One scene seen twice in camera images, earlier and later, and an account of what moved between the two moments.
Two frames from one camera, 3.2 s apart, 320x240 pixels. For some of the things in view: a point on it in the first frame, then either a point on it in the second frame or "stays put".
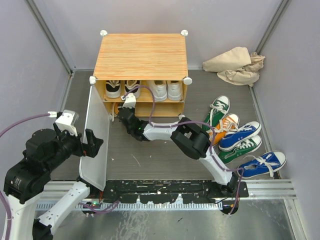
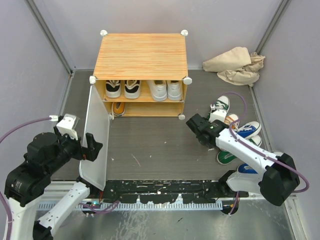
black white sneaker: [129, 84] stays put
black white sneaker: [113, 88] stays put
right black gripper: [131, 109] to [205, 119]
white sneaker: [175, 90] stays put
